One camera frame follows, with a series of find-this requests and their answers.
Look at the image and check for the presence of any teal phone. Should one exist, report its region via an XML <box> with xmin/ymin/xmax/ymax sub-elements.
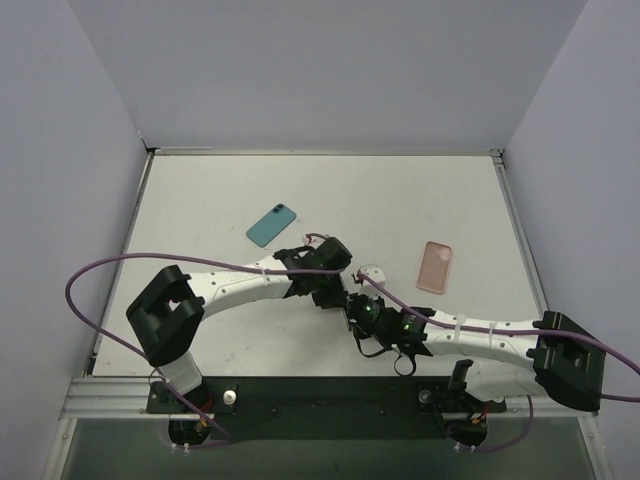
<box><xmin>246</xmin><ymin>203</ymin><xmax>297</xmax><ymax>248</ymax></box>

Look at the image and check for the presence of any black phone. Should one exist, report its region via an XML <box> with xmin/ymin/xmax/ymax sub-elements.
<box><xmin>341</xmin><ymin>306</ymin><xmax>352</xmax><ymax>332</ymax></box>

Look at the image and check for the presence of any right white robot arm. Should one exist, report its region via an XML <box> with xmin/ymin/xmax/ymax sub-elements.
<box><xmin>345</xmin><ymin>294</ymin><xmax>605</xmax><ymax>412</ymax></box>

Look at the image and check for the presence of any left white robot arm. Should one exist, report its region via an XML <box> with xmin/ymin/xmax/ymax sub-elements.
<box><xmin>126</xmin><ymin>237</ymin><xmax>352</xmax><ymax>412</ymax></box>

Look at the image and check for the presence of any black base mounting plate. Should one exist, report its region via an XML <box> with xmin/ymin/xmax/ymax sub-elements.
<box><xmin>144</xmin><ymin>377</ymin><xmax>509</xmax><ymax>441</ymax></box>

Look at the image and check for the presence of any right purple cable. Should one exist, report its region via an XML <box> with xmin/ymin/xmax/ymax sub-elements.
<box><xmin>357</xmin><ymin>272</ymin><xmax>640</xmax><ymax>454</ymax></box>

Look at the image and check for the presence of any purple cable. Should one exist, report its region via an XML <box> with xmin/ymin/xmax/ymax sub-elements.
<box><xmin>357</xmin><ymin>272</ymin><xmax>640</xmax><ymax>454</ymax></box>
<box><xmin>65</xmin><ymin>232</ymin><xmax>346</xmax><ymax>449</ymax></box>

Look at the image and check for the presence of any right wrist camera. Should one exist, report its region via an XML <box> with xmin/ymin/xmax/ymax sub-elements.
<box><xmin>352</xmin><ymin>264</ymin><xmax>386</xmax><ymax>291</ymax></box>

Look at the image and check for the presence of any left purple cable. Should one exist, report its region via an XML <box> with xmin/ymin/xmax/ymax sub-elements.
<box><xmin>65</xmin><ymin>232</ymin><xmax>346</xmax><ymax>449</ymax></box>

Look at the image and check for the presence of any aluminium table frame rail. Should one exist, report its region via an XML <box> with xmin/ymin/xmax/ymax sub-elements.
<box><xmin>59</xmin><ymin>149</ymin><xmax>599</xmax><ymax>421</ymax></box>

